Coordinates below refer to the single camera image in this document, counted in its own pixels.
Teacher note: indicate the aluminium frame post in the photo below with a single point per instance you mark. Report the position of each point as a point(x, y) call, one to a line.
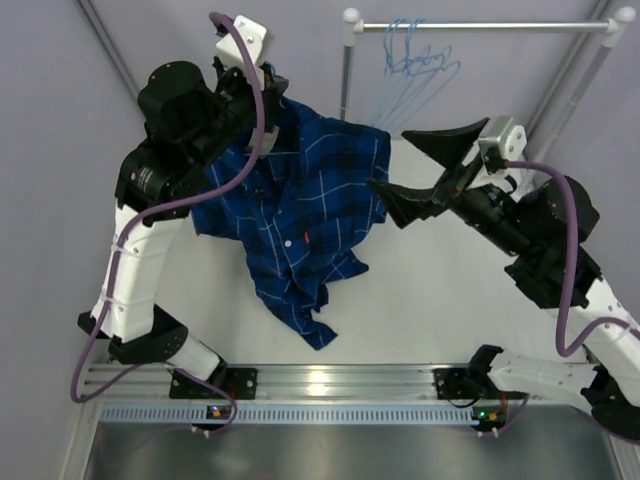
point(106, 41)
point(580, 32)

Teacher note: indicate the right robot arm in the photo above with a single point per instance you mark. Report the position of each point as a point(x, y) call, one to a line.
point(540, 218)

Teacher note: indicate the aluminium frame post right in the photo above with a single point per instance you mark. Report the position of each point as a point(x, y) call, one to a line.
point(580, 32)

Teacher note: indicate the blue plaid shirt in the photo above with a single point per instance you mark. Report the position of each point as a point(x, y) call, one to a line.
point(301, 212)

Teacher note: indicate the aluminium frame post left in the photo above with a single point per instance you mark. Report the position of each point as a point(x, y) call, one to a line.
point(106, 41)

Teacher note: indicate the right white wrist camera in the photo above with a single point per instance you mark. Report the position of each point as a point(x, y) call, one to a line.
point(500, 141)

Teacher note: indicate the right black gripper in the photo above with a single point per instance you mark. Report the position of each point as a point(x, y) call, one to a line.
point(454, 179)

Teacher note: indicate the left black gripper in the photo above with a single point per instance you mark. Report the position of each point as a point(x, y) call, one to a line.
point(265, 93)

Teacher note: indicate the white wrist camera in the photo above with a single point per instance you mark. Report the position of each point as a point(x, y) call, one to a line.
point(256, 39)
point(500, 141)

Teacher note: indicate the light blue wire hanger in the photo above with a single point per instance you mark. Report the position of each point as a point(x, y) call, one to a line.
point(269, 71)

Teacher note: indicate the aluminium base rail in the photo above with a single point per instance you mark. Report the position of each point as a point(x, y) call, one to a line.
point(288, 383)

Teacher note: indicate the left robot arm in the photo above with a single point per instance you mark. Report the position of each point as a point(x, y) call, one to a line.
point(188, 126)

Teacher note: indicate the perforated cable tray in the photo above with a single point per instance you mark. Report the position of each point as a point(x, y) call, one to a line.
point(291, 414)

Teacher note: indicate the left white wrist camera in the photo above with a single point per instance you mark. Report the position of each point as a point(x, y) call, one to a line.
point(256, 39)

